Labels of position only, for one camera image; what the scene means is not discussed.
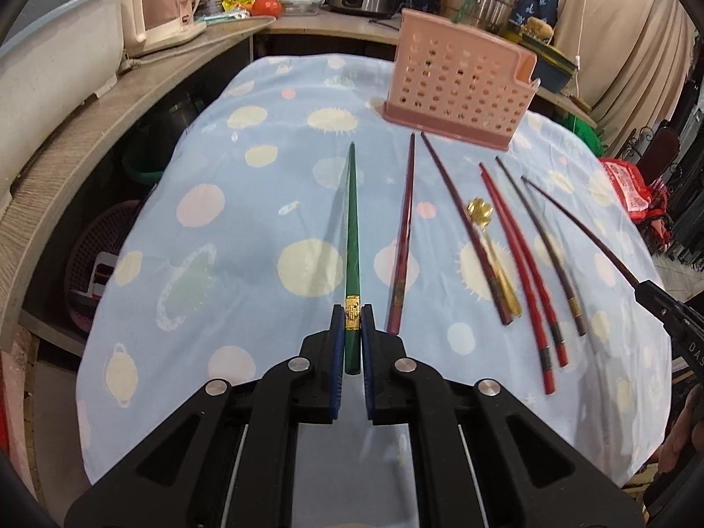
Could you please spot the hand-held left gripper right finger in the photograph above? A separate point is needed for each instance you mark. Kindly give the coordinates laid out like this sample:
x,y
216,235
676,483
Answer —
x,y
367,363

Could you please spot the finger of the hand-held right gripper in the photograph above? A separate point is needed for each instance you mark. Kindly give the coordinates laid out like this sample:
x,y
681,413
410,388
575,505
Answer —
x,y
660,302

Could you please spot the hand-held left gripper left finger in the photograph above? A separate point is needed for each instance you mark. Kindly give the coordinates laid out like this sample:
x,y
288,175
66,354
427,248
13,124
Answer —
x,y
336,357

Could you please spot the green chopstick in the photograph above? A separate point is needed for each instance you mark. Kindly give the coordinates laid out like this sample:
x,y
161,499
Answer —
x,y
352,242

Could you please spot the dark brown chopstick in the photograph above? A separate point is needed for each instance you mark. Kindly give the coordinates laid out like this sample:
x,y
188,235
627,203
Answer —
x,y
577,216

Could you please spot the dark red chopstick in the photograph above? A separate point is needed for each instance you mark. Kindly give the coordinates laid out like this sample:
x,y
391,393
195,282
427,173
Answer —
x,y
402,231

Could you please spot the pink perforated utensil holder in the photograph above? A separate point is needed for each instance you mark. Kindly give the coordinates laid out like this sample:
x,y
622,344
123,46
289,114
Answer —
x,y
440,82

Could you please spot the person's right hand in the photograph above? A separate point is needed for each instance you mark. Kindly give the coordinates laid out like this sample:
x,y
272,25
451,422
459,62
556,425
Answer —
x,y
682,434

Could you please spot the bright red chopstick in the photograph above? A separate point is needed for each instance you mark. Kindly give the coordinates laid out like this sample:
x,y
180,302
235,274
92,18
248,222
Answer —
x,y
544,302
536,324

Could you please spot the red plastic bag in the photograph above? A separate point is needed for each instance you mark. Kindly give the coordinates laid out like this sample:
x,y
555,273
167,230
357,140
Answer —
x,y
627,187

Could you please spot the brown chopstick with gold band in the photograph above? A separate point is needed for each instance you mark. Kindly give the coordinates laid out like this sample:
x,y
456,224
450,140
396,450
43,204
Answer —
x,y
542,242

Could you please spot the black metal chair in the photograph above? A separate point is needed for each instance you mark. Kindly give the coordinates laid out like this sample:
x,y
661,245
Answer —
x,y
657,146

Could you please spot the long maroon chopstick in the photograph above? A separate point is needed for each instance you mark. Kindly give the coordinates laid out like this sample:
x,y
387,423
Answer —
x,y
456,203

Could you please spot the green plastic bag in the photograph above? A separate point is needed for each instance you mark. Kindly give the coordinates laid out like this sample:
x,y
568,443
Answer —
x,y
583,135

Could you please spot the gold spoon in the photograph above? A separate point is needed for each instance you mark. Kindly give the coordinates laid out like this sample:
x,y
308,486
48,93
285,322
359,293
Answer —
x,y
477,210

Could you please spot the stack of yellow blue bowls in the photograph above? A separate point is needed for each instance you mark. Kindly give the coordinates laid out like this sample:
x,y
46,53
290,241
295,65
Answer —
x,y
550,69

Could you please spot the pink plastic basket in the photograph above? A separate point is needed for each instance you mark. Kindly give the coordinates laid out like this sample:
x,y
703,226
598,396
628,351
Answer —
x,y
93,264

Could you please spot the beige curtain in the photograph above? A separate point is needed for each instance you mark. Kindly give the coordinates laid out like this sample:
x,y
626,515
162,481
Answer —
x,y
621,38

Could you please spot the green plastic basin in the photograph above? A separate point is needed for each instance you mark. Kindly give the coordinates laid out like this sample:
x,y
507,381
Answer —
x,y
144,168

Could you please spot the loofah sponge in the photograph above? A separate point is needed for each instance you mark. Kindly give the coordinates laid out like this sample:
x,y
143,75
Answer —
x,y
539,28

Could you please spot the grey wooden side counter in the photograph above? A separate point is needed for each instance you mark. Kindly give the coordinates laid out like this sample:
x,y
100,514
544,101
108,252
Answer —
x,y
110,121

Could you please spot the beige kitchen counter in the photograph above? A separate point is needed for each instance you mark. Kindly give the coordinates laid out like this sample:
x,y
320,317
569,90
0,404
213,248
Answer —
x,y
330,27

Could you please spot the glass food container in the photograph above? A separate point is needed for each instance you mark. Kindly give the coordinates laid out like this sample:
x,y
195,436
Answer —
x,y
301,5

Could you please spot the red tomato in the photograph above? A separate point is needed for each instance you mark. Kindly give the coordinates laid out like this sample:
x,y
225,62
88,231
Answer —
x,y
267,6

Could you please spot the wet wipes pack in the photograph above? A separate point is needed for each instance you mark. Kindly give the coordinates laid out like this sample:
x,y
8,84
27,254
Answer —
x,y
231,15

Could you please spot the white glass electric kettle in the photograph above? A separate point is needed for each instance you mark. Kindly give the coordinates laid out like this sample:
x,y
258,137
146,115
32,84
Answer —
x,y
135,16

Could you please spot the blue white dish container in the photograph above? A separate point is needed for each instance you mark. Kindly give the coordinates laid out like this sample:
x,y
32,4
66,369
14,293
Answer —
x,y
49,77

